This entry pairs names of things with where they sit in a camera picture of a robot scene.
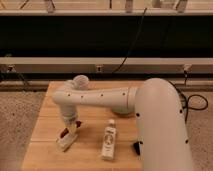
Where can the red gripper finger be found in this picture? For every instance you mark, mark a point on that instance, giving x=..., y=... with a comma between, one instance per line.
x=63, y=133
x=78, y=123

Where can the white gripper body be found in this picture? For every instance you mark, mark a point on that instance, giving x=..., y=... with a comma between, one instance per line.
x=70, y=118

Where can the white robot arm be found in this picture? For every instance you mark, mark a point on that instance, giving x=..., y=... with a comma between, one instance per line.
x=162, y=134

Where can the white sponge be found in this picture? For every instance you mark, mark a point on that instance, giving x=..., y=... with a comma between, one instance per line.
x=65, y=142

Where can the white bottle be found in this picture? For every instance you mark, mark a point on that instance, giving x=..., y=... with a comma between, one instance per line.
x=108, y=146

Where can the white lower rail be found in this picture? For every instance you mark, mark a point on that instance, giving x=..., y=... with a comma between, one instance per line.
x=141, y=65

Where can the white upper shelf rail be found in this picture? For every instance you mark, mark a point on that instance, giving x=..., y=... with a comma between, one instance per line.
x=149, y=12

